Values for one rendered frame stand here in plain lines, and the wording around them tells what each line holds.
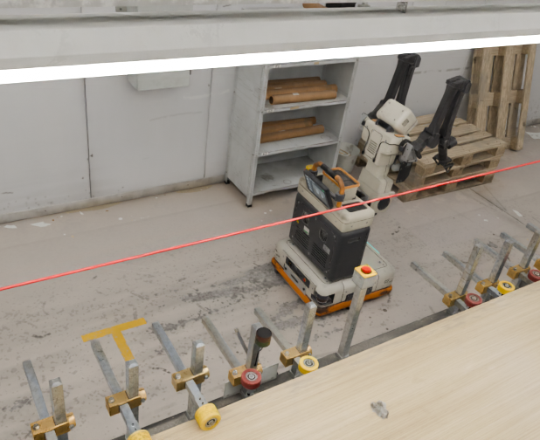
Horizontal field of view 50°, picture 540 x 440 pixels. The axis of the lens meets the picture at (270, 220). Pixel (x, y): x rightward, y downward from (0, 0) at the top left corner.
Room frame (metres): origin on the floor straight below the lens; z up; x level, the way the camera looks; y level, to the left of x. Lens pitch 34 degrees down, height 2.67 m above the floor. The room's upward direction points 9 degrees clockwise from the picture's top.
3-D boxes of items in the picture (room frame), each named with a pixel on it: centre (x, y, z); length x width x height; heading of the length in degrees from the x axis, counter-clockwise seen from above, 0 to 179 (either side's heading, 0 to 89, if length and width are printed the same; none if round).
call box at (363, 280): (1.92, -0.43, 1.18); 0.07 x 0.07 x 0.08; 36
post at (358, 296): (1.92, -0.43, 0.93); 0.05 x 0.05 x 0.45; 36
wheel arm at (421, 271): (2.40, -0.94, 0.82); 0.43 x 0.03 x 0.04; 36
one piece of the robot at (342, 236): (3.25, -0.42, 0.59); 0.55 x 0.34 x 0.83; 35
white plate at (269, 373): (1.66, -0.03, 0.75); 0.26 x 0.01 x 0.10; 126
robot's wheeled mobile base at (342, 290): (3.31, -0.50, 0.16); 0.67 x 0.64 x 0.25; 125
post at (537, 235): (2.65, -1.43, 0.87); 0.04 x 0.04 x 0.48; 36
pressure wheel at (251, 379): (1.54, -0.02, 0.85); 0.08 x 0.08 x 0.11
